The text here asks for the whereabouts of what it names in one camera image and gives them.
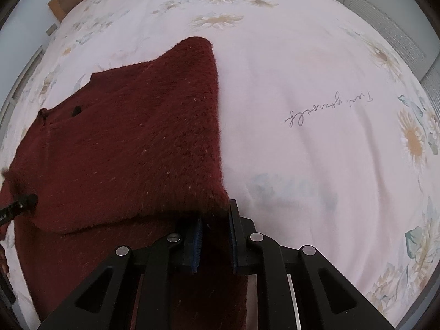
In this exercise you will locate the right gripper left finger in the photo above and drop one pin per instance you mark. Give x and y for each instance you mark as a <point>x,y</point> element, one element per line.
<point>132,288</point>

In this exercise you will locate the dark red knit sweater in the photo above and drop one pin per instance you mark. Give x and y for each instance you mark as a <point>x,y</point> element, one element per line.
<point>120,162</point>

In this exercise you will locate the white radiator cover panel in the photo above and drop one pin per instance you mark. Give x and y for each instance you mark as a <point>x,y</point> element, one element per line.
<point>17,89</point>

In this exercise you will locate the white wardrobe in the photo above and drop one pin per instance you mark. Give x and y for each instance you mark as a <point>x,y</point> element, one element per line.
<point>407,29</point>

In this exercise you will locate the left wall switch plate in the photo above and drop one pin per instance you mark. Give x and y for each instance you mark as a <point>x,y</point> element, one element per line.
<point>51,29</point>

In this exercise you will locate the floral white bed duvet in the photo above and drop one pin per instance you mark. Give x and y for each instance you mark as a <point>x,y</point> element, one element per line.
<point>327,137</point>

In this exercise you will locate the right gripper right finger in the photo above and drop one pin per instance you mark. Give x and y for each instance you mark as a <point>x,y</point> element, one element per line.
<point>296,288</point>

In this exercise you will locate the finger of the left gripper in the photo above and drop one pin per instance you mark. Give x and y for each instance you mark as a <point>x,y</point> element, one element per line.
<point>27,203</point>

